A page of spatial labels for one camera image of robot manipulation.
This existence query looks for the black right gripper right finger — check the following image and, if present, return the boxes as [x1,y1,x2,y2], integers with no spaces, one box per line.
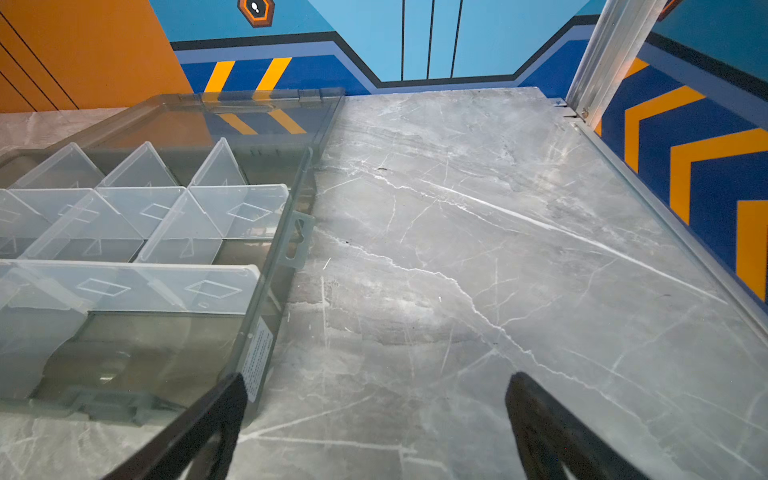
[505,372,647,479]

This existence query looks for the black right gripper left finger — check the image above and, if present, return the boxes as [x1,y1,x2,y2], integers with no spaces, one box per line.
[105,373,248,479]

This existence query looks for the clear grey compartment organizer box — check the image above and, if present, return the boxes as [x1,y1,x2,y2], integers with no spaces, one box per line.
[1,88,345,425]

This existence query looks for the aluminium corner frame post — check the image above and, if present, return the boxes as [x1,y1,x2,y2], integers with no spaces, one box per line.
[566,0,667,129]

